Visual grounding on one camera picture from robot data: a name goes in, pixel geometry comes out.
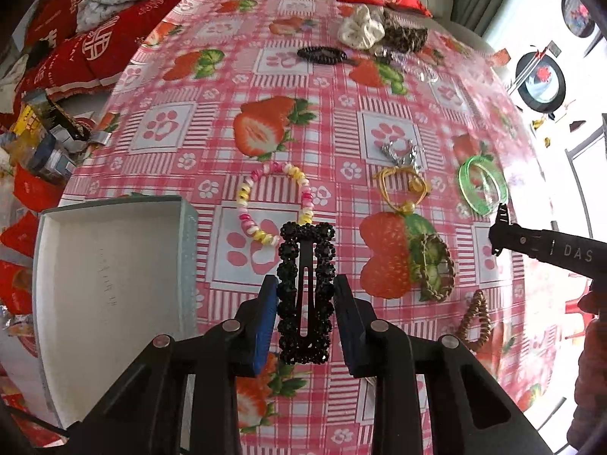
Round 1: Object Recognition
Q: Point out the brown spiral hair tie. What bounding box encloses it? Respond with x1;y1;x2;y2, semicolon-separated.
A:
456;289;493;353

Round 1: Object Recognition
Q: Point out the braided olive rope bracelet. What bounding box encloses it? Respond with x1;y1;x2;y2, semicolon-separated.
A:
412;232;457;303

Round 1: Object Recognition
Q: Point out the green translucent bangle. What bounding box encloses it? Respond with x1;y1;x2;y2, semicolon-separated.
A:
457;155;509;217

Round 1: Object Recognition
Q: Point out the yellow elastic hair tie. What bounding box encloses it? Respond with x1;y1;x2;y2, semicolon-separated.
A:
373;164;433;215

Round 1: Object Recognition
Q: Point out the silver bunny hair clip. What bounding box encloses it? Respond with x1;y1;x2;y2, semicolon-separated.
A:
380;140;422;174

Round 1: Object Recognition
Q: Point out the black beaded snap hair clip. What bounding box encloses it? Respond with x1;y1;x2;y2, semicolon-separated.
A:
277;222;337;365

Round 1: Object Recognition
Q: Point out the pink yellow beaded bracelet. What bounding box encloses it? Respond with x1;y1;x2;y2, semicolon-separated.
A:
236;160;315;248

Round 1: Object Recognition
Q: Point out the white jewelry box tray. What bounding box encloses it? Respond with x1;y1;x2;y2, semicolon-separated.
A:
32;196;198;427

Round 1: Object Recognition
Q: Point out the pink strawberry tablecloth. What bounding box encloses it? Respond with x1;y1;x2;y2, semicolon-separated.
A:
63;0;558;409

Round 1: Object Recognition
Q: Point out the leopard print scrunchie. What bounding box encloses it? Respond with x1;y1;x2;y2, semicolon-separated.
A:
381;10;428;53

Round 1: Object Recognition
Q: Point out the cream white scrunchie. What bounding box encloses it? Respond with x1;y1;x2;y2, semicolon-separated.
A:
337;4;385;50

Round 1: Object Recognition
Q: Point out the red quilt with characters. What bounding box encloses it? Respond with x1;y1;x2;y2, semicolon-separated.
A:
1;0;181;119

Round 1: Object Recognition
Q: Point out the round black wall decoration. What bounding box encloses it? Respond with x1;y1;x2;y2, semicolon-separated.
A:
517;55;566;113

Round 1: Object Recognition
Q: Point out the clear crystal bracelet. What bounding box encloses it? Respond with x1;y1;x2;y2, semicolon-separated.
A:
388;51;440;85

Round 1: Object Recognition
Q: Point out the black spiral hair tie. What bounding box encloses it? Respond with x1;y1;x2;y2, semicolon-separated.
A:
296;45;358;66

